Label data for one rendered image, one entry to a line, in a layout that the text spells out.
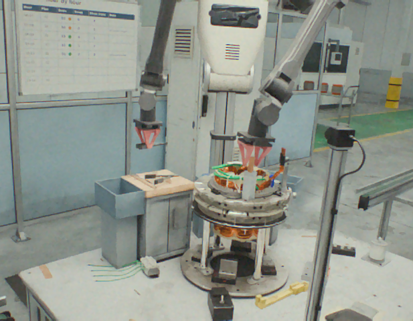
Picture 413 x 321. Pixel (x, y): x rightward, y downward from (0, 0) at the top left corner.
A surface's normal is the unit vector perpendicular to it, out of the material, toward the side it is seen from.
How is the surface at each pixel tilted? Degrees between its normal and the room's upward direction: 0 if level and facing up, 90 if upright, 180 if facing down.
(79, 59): 90
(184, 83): 90
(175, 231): 90
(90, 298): 0
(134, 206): 90
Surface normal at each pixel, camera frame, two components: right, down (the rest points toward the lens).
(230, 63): 0.10, 0.28
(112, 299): 0.06, -0.96
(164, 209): 0.61, 0.25
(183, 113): -0.73, 0.14
